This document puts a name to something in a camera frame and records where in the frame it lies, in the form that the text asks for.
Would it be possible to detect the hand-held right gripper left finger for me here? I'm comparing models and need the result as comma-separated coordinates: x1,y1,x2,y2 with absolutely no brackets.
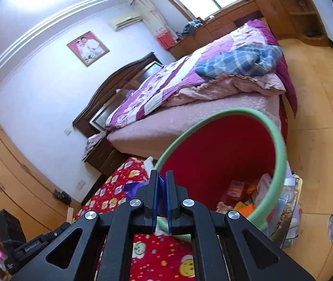
10,170,159,281

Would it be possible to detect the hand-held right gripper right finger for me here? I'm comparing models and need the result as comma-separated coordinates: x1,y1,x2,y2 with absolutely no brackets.
166,170,316,281

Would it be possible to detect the purple plastic bag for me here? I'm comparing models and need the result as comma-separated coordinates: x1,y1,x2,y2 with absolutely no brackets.
124,176,173,217

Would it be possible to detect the red bucket with green rim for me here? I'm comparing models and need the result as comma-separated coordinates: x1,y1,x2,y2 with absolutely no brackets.
153,108,287,243

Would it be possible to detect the pale pink crumpled wrapper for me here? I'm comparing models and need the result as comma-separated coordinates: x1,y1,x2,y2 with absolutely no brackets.
251,173,273,204
216,201,234,214

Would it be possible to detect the red smiley printed cloth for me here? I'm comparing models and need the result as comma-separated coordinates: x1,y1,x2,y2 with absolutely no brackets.
81,157,198,281

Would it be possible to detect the black bag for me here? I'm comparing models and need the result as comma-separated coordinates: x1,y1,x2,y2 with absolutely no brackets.
52,190,72,205

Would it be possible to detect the dark wooden nightstand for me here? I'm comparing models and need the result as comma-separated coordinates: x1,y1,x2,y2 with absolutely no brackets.
84,136,126,177

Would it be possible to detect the wooden wardrobe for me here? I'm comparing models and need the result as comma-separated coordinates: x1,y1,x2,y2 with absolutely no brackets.
0,102,73,240

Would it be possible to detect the bed with pink sheet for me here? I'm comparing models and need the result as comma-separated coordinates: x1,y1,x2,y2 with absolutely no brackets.
105,19,299,164

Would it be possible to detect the pink clothes pile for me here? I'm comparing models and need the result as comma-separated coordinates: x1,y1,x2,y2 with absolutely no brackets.
81,131,108,161

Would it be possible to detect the dark wooden headboard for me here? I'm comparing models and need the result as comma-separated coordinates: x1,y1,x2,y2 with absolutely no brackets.
73,52,164,138

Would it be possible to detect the stack of magazines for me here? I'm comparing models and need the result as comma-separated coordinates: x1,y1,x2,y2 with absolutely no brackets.
267,174,303,249

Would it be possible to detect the purple patterned quilt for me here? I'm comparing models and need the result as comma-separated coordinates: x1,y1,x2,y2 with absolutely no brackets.
105,20,297,129

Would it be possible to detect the blue plaid cloth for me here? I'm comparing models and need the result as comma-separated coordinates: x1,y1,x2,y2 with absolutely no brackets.
195,44,284,79

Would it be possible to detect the dark clothes pile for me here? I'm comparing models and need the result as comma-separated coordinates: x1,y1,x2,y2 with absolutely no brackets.
176,20,205,38

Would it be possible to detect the white and red curtain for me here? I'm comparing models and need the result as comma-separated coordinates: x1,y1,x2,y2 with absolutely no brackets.
134,0,179,50

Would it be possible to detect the long wooden cabinet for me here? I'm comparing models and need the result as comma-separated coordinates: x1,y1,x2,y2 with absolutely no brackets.
169,0,331,60

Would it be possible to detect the framed wall photo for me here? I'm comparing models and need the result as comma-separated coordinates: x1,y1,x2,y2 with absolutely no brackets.
67,31,110,67

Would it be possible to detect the wall air conditioner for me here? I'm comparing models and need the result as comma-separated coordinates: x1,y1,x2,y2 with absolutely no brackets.
111,10,143,31

